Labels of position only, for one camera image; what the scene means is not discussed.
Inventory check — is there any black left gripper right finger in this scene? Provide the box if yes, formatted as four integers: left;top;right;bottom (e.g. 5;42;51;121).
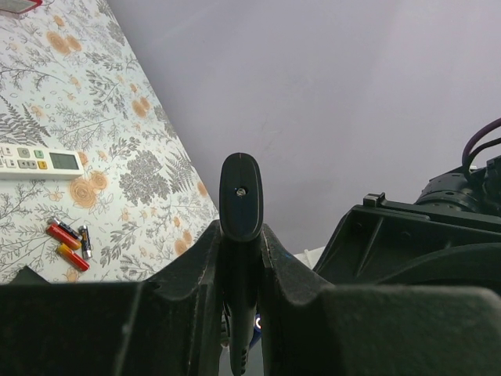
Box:
259;226;500;375

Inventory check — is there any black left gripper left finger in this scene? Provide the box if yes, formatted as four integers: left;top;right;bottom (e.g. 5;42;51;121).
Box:
1;222;222;375

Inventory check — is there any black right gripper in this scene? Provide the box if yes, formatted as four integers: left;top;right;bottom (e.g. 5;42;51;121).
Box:
313;195;500;284

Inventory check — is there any white air conditioner remote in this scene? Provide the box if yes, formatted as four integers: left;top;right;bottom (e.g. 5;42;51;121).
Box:
1;143;85;180

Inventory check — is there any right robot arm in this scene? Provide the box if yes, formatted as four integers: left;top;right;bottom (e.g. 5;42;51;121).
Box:
313;168;500;292

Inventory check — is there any blue purple battery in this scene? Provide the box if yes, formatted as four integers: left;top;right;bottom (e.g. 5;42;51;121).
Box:
52;218;80;240

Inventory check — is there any red toothpaste box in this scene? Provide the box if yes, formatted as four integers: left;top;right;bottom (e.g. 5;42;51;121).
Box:
0;0;43;18

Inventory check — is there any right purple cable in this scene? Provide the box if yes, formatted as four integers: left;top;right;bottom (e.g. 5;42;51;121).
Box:
462;117;501;165

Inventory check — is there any floral table mat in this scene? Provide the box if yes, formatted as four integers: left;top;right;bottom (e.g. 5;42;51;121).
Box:
1;1;217;283

